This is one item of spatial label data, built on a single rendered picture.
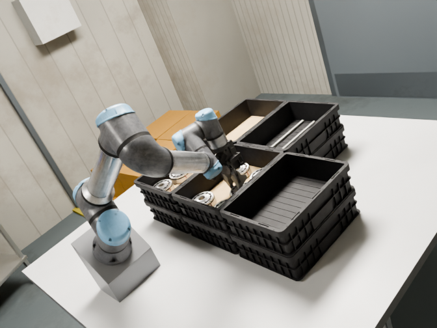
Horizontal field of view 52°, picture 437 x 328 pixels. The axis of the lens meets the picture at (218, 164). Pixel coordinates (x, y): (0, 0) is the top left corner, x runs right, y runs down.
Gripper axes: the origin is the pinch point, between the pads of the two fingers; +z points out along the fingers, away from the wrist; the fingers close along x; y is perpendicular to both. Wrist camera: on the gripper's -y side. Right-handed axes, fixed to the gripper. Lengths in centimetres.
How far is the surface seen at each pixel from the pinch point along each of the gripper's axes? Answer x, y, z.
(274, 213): -22.8, -3.9, 4.8
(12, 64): 252, 18, -81
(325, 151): -10.6, 44.1, 9.0
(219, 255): -2.7, -22.0, 15.6
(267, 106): 31, 59, -8
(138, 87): 263, 114, -11
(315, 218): -42.3, -3.3, 4.1
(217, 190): 11.9, -1.2, 0.8
